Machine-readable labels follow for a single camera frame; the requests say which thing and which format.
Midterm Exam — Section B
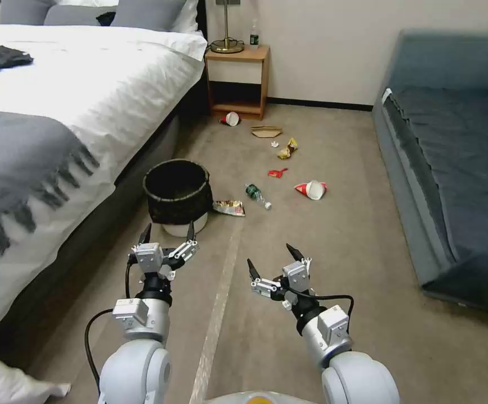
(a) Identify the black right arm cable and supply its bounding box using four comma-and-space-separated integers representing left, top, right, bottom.
286, 285, 355, 325

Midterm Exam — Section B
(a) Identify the flat brown cardboard piece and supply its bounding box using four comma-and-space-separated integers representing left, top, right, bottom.
250, 124, 284, 139

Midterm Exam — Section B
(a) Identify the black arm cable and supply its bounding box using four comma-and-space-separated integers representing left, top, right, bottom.
84, 309, 115, 397
286, 285, 355, 325

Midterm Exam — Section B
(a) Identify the blue grey sofa bed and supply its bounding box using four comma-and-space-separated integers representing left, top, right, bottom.
371, 28, 488, 317

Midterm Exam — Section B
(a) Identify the large red white paper cup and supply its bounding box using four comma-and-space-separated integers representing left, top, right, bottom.
294, 180, 329, 201

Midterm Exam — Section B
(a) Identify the crumpled red white snack bag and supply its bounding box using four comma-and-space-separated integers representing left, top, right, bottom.
212, 199, 247, 218

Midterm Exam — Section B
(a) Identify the white duvet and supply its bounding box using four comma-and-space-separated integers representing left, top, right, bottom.
0, 23, 208, 346

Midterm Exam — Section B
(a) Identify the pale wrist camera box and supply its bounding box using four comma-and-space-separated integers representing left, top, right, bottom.
282, 260, 313, 293
135, 242, 165, 275

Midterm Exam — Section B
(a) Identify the white cushion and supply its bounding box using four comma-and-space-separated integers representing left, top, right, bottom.
0, 344, 72, 404

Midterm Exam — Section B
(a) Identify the wooden nightstand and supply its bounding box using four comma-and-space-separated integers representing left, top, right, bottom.
204, 44, 271, 122

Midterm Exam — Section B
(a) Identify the crushed green plastic bottle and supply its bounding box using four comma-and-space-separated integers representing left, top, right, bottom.
245, 183, 273, 211

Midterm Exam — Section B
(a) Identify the grey bed frame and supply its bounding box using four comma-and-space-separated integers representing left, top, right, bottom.
0, 75, 209, 368

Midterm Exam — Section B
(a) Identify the grey fringed blanket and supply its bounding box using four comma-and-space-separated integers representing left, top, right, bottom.
0, 109, 101, 277

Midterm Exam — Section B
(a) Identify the grey pillow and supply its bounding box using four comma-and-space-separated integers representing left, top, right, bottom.
0, 0, 60, 26
110, 0, 188, 33
43, 4, 121, 27

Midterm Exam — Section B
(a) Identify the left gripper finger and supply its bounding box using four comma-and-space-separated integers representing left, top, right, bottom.
167, 220, 199, 270
132, 223, 153, 256

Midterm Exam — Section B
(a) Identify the black headboard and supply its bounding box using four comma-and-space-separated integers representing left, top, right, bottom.
195, 0, 209, 39

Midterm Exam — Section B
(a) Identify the white trash can black liner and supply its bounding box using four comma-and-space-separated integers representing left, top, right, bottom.
142, 158, 215, 236

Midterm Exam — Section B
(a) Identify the white pillow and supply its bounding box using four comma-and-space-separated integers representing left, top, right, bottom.
170, 0, 200, 35

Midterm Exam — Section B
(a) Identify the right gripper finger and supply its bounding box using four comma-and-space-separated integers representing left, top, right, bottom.
285, 242, 313, 271
247, 258, 286, 300

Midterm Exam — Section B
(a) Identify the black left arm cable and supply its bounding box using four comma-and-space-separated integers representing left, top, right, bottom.
84, 309, 115, 397

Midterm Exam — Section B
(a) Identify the brass table lamp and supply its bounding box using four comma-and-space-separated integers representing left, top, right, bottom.
209, 0, 245, 54

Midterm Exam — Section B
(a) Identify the white robot front shell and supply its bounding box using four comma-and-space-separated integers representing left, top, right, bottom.
203, 390, 300, 404

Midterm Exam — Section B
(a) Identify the yellow snack bag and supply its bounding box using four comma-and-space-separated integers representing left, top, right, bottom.
276, 137, 300, 161

